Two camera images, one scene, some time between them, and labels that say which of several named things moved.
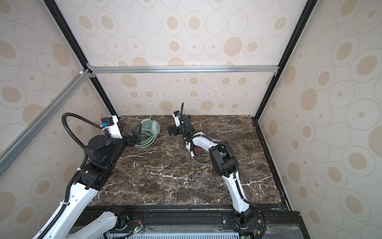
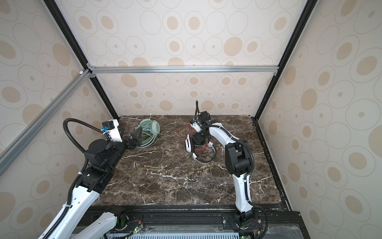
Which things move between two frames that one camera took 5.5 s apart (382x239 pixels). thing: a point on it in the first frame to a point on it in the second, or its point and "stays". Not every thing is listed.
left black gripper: x=133 y=141 stays
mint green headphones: x=150 y=131 stays
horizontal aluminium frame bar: x=92 y=70 stays
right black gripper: x=175 y=132 to x=198 y=138
